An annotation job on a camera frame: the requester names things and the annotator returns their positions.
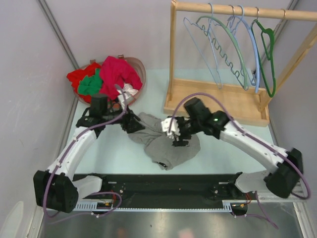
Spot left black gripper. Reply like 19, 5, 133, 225
102, 102, 145, 133

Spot light blue wire hanger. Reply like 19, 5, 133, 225
183, 17, 223, 89

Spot purple cable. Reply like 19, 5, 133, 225
168, 92, 312, 230
42, 84, 129, 225

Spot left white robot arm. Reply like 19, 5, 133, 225
33, 92, 144, 213

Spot transparent pink laundry basket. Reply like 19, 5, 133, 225
84, 55, 146, 105

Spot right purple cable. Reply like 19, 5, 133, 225
168, 92, 312, 230

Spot magenta garment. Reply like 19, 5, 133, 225
99, 56, 143, 100

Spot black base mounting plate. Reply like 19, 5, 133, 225
88, 174, 255, 204

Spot light green plastic hanger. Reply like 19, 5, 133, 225
195, 15, 249, 90

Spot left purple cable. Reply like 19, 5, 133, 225
42, 84, 129, 225

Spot white garment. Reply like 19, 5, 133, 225
123, 83, 139, 96

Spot light blue plastic hanger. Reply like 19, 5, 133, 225
227, 5, 260, 93

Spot green garment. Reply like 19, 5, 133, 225
77, 68, 103, 96

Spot wooden clothes rack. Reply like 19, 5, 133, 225
163, 0, 317, 126

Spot aluminium rail frame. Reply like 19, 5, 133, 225
27, 192, 317, 238

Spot light blue slotted cable duct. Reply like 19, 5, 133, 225
74, 199, 232, 213

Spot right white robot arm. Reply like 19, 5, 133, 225
167, 97, 304, 199

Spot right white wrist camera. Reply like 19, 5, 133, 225
161, 118, 180, 138

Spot grey t shirt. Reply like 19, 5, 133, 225
128, 112, 201, 170

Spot blue wavy hanger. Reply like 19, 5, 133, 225
200, 4, 246, 82

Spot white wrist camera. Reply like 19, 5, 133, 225
161, 118, 180, 138
117, 92, 134, 109

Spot dark green velvet hanger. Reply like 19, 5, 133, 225
250, 7, 276, 98

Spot red garment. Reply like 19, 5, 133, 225
66, 62, 101, 104

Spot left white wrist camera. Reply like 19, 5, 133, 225
117, 92, 134, 109

